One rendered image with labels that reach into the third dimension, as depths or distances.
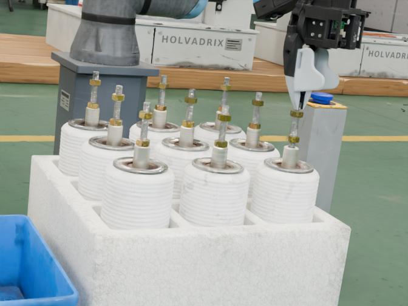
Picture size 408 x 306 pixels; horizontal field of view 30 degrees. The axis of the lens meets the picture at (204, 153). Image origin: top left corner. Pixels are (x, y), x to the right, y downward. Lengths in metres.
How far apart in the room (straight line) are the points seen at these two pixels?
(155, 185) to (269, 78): 2.52
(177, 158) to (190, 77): 2.15
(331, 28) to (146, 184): 0.33
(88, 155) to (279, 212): 0.29
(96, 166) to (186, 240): 0.19
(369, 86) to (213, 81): 0.88
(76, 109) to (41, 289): 0.60
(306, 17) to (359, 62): 2.80
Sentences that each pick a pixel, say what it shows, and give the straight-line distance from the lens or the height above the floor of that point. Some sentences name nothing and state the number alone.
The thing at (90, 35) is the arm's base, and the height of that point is 0.36.
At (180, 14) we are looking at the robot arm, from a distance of 1.69.
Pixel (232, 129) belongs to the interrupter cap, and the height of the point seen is 0.25.
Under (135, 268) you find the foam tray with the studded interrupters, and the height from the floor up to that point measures 0.14.
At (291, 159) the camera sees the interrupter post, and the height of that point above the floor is 0.27.
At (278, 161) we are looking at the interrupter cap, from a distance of 1.16.
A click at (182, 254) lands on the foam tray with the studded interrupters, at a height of 0.15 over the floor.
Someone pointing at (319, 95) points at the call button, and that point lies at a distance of 1.36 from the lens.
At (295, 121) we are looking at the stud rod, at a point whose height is 0.32.
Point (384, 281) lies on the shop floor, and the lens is 1.47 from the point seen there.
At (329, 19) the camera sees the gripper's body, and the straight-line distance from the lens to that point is 1.06.
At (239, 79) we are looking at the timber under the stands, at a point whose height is 0.05.
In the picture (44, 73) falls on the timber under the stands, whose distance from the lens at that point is 3.05.
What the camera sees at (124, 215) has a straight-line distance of 1.01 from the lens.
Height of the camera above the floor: 0.53
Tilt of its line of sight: 14 degrees down
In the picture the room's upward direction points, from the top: 7 degrees clockwise
